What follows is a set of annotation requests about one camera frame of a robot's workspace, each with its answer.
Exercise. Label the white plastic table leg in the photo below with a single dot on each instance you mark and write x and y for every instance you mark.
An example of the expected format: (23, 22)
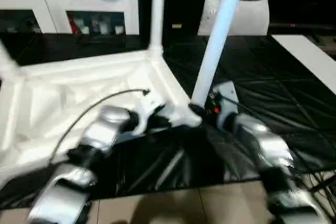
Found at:
(220, 30)
(156, 9)
(8, 64)

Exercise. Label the white plastic table top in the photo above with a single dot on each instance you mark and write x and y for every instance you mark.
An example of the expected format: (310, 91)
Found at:
(52, 93)

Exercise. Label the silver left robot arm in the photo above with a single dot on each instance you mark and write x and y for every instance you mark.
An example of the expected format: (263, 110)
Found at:
(84, 150)

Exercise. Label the small brown block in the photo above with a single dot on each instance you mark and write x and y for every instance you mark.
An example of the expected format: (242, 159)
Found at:
(177, 25)

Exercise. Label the small white jar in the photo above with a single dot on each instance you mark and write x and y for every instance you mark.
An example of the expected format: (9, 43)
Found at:
(118, 30)

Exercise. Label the white plastic bag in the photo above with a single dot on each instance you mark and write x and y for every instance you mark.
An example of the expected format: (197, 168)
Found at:
(247, 14)

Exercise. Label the flat white board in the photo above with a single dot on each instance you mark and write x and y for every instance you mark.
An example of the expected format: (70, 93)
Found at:
(310, 56)

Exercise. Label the white cabinet with glass doors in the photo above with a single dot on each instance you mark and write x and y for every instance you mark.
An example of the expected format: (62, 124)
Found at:
(63, 3)

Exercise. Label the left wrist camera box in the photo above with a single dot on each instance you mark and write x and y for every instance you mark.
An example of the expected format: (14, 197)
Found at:
(149, 106)

